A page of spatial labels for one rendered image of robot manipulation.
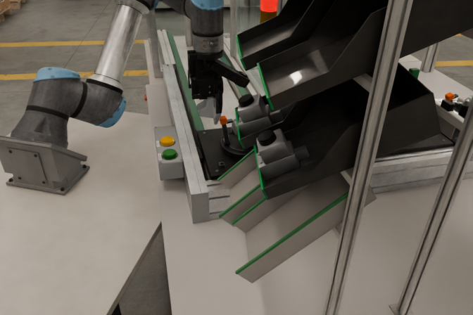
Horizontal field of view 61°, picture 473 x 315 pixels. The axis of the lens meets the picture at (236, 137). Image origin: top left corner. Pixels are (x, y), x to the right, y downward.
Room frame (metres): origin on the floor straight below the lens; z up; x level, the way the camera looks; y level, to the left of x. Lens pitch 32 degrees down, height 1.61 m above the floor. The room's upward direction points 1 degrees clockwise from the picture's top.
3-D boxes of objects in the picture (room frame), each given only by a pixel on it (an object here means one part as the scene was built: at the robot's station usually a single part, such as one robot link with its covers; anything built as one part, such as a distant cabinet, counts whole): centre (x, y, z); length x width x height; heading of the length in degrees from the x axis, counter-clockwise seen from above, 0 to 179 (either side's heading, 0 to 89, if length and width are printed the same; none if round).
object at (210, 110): (0.93, 0.07, 1.10); 0.06 x 0.03 x 0.09; 104
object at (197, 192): (1.20, 0.19, 0.91); 0.89 x 0.06 x 0.11; 14
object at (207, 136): (0.97, -0.02, 0.96); 0.24 x 0.24 x 0.02; 14
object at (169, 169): (1.00, 0.21, 0.93); 0.21 x 0.07 x 0.06; 14
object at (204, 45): (0.95, 0.07, 1.29); 0.08 x 0.08 x 0.05
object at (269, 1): (1.19, -0.09, 1.34); 0.05 x 0.05 x 0.05
